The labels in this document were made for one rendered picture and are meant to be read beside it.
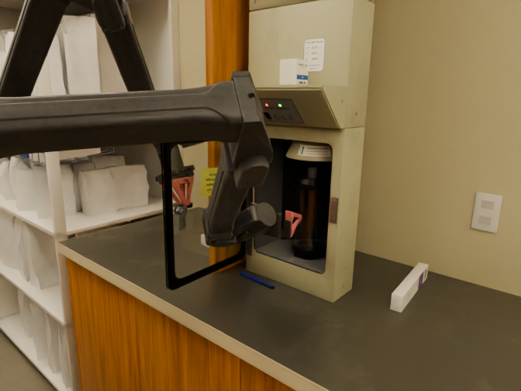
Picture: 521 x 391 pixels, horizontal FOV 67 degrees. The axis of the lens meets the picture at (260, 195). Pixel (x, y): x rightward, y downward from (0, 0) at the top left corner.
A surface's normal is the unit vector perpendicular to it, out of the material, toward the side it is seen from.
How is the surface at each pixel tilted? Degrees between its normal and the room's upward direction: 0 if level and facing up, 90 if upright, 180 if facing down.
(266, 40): 90
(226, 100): 52
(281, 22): 90
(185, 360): 90
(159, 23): 90
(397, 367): 0
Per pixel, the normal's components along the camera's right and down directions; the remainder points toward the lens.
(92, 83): 0.26, 0.32
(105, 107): 0.19, -0.41
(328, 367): 0.02, -0.97
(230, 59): 0.76, 0.17
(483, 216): -0.65, 0.17
